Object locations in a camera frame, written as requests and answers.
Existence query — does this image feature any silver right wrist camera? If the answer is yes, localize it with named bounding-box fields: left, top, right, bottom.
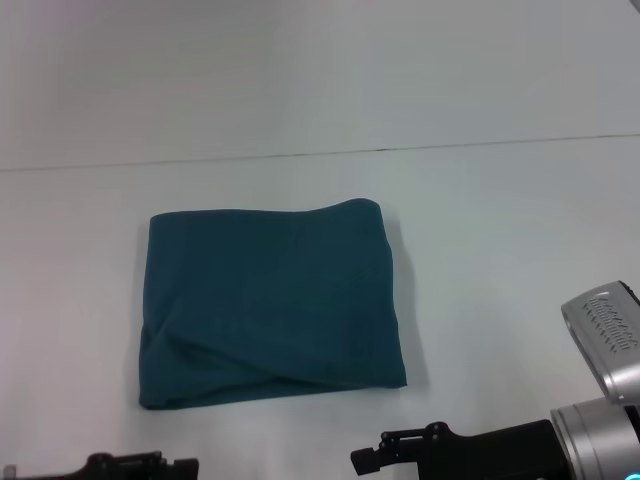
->
left=559, top=279, right=640, bottom=407

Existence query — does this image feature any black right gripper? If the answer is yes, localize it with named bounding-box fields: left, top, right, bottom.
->
left=349, top=418, right=575, bottom=480

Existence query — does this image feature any teal blue FREE! t-shirt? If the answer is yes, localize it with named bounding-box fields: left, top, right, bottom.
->
left=138, top=197, right=409, bottom=412

